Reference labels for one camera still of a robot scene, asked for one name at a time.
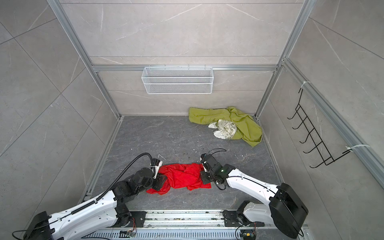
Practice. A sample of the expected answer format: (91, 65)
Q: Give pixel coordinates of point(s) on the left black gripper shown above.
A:
(160, 181)

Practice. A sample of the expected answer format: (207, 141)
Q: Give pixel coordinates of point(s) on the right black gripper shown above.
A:
(204, 179)

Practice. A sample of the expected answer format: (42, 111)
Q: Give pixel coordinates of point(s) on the red cloth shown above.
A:
(181, 176)

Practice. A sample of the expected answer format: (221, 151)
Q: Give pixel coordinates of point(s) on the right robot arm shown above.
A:
(282, 207)

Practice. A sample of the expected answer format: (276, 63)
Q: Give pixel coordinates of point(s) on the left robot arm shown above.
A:
(109, 209)

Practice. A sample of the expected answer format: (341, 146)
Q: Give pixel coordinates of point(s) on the white patterned cloth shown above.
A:
(223, 129)

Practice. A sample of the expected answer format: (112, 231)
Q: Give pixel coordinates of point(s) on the green cloth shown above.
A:
(247, 129)

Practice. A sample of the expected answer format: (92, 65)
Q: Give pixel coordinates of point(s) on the white zip tie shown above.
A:
(357, 146)

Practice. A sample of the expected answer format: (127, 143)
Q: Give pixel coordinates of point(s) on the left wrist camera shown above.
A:
(155, 166)

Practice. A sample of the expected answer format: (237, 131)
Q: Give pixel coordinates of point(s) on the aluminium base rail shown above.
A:
(185, 225)

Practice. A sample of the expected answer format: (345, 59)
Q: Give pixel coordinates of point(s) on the white wire mesh basket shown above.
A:
(178, 80)

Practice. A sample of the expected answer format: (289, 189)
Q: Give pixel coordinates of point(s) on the black wire hook rack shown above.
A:
(313, 136)

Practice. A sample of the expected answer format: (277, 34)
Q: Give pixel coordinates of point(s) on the aluminium frame profile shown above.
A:
(365, 154)

